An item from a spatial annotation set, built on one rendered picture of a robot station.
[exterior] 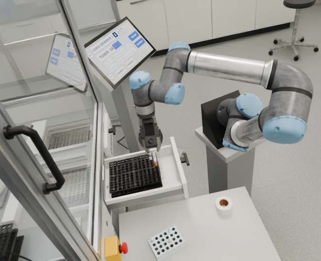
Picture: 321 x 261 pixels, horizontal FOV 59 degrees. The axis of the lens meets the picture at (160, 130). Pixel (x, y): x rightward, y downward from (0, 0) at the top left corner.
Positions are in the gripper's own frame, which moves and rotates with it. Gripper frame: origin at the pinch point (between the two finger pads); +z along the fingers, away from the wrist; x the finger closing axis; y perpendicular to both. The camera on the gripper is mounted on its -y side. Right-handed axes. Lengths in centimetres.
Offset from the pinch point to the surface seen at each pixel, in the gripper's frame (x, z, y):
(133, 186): 11.2, 12.6, -6.3
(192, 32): -83, 71, 290
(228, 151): -37.6, 22.0, 11.8
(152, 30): -29, 59, 290
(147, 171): 4.4, 9.5, -2.1
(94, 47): 23, -16, 81
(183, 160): -12.2, 7.8, -1.1
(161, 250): 4.1, 19.9, -33.1
